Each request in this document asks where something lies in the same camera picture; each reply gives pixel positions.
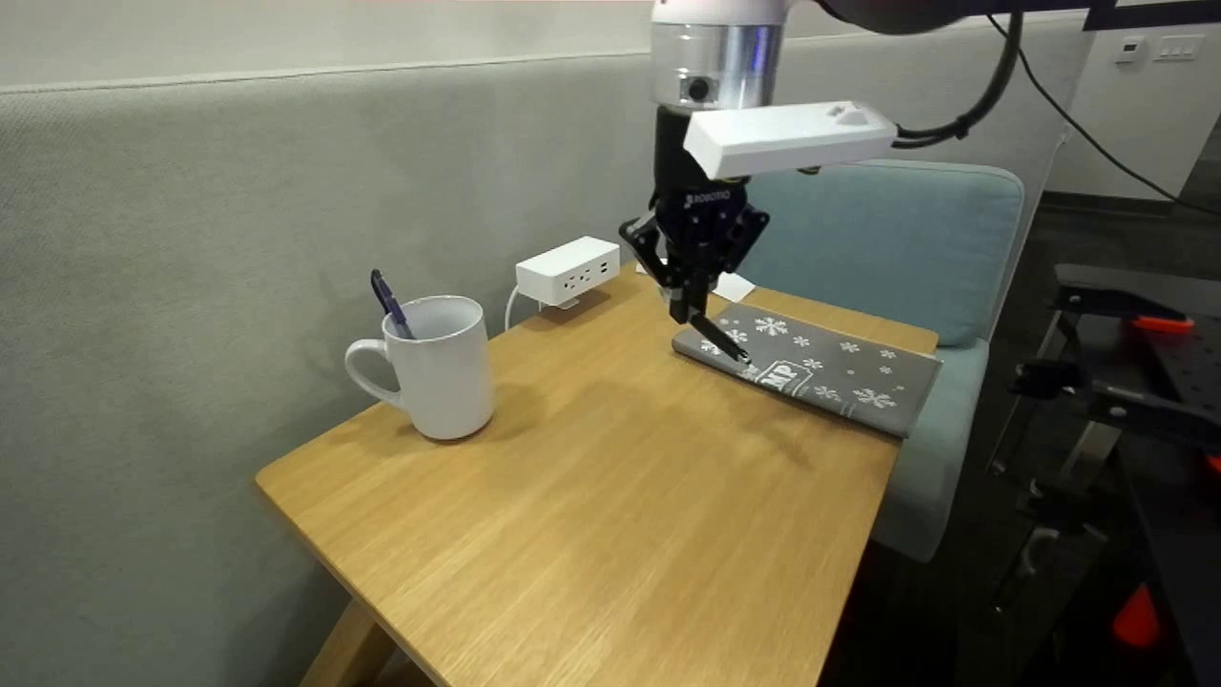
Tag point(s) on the black metal stand red clamps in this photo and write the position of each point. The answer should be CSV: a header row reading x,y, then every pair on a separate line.
x,y
1120,423

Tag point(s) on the grey snowflake pattern notebook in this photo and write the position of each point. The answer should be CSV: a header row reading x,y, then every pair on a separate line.
x,y
827,369

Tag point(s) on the wooden table leg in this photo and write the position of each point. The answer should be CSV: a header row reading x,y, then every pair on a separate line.
x,y
346,649

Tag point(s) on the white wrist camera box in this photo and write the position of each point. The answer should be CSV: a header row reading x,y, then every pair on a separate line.
x,y
787,136

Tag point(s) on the white wall thermostat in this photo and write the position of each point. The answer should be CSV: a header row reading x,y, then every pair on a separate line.
x,y
1131,51

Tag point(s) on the blue pen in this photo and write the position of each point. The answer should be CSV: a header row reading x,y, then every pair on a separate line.
x,y
385,304

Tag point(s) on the white power outlet box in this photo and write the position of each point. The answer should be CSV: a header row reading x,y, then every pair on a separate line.
x,y
565,269

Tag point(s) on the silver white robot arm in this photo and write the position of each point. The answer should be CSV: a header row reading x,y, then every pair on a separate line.
x,y
712,60

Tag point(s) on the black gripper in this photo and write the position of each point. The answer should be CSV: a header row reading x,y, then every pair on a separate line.
x,y
692,210

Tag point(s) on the white ceramic mug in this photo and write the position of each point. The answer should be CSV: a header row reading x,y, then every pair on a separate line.
x,y
442,369

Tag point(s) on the teal upholstered chair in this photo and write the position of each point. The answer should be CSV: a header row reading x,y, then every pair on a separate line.
x,y
890,242

